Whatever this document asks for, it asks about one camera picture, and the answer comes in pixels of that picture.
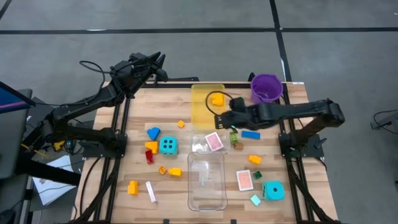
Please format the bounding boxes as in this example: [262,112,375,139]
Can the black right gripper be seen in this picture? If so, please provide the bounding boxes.
[214,105,261,131]

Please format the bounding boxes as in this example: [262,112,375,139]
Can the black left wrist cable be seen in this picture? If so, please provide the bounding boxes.
[79,60,113,97]

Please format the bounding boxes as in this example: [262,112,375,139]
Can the large clear plastic bin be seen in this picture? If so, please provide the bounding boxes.
[187,151,226,212]

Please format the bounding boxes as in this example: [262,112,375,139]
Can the purple plastic bucket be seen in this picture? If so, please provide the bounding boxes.
[250,73,284,104]

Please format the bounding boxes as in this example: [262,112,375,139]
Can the yellow translucent plastic bin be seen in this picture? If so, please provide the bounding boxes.
[190,83,228,130]

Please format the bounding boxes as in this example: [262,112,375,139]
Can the blue heart toy block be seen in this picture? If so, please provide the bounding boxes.
[146,126,162,141]

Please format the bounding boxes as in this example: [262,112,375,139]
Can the small clear plastic bin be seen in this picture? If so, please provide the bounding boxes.
[190,126,231,155]

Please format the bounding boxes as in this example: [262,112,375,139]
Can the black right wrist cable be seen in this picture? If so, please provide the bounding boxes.
[205,90,234,118]

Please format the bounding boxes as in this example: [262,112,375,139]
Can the yellow wedge toy block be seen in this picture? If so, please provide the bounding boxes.
[144,141,159,155]

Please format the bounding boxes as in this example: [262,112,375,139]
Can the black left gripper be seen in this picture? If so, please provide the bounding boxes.
[110,51,170,94]

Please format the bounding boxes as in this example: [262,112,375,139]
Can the salmon playing card deck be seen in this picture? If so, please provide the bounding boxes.
[236,169,254,192]

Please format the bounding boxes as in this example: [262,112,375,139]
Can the blue monitor screen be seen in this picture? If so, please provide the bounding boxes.
[0,81,35,114]

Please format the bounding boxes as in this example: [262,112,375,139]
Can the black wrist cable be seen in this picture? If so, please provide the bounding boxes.
[79,60,113,97]
[205,90,234,118]

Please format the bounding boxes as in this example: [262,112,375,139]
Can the black aluminium table frame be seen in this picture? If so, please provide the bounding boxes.
[70,72,341,224]

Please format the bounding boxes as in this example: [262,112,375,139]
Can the tall yellow toy brick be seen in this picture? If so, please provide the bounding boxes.
[127,180,139,196]

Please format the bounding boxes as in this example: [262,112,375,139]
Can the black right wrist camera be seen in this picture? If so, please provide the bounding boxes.
[229,96,248,110]

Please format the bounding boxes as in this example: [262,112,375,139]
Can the teal foam die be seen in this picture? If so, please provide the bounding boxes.
[261,180,285,202]
[159,136,180,156]

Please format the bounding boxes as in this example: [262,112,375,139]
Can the white paper sheets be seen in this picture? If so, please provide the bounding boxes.
[32,154,77,207]

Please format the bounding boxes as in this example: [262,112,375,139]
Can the flat blue toy brick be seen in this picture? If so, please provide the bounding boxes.
[241,130,261,140]

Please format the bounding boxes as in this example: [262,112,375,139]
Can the gray floor equipment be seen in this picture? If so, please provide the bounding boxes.
[369,109,398,141]

